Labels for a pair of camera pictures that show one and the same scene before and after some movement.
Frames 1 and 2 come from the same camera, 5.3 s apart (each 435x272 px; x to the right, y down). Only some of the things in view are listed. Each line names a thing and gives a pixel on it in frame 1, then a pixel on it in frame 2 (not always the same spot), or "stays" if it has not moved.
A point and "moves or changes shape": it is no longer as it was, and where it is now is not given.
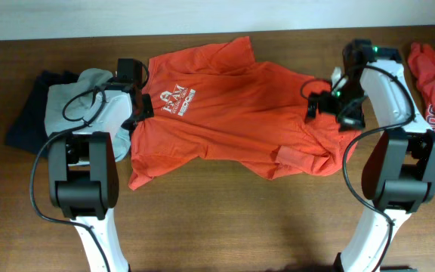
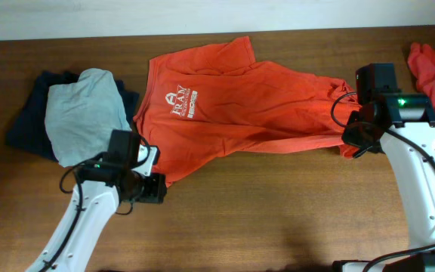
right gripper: (354, 121) to (349, 137)
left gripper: (147, 109) to (156, 190)
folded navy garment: (28, 130) stays
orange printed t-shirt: (216, 101) moves or changes shape
